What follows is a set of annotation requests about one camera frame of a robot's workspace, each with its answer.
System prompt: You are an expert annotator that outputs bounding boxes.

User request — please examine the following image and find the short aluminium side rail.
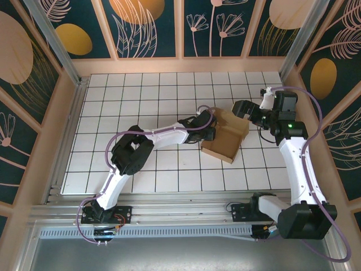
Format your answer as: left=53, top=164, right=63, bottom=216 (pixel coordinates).
left=41, top=75, right=91, bottom=205

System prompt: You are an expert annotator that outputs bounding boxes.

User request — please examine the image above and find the grey metal sheet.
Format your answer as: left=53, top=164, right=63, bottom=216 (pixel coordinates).
left=16, top=220, right=351, bottom=271

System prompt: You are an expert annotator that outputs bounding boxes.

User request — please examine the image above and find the grey slotted cable duct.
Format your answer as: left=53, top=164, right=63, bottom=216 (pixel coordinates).
left=38, top=224, right=255, bottom=241

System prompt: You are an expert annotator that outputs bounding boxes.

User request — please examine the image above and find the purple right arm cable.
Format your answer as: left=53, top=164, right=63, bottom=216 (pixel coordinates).
left=255, top=86, right=353, bottom=265

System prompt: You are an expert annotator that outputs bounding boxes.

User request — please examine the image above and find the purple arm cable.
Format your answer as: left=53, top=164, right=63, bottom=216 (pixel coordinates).
left=77, top=104, right=215, bottom=244
left=255, top=86, right=353, bottom=265

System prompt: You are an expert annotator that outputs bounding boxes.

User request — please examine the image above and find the small green circuit board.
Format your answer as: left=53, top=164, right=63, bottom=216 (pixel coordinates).
left=253, top=224, right=280, bottom=241
left=93, top=226, right=120, bottom=238

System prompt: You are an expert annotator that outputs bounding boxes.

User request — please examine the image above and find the aluminium frame post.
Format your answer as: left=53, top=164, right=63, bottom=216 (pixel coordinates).
left=23, top=0, right=83, bottom=86
left=278, top=0, right=331, bottom=83

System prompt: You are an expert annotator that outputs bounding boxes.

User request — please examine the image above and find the long aluminium mounting rail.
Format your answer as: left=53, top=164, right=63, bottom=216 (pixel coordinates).
left=27, top=194, right=335, bottom=227

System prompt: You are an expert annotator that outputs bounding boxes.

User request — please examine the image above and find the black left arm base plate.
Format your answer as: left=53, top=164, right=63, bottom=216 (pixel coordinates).
left=81, top=205, right=134, bottom=225

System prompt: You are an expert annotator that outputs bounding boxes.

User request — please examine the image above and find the brown cardboard box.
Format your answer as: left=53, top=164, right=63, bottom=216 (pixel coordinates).
left=200, top=106, right=250, bottom=165

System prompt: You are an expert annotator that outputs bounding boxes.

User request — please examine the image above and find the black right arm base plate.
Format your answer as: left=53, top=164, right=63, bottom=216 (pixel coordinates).
left=230, top=191, right=283, bottom=224

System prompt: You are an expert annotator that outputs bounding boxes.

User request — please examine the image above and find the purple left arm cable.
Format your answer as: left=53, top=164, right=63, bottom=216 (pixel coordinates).
left=77, top=104, right=215, bottom=244

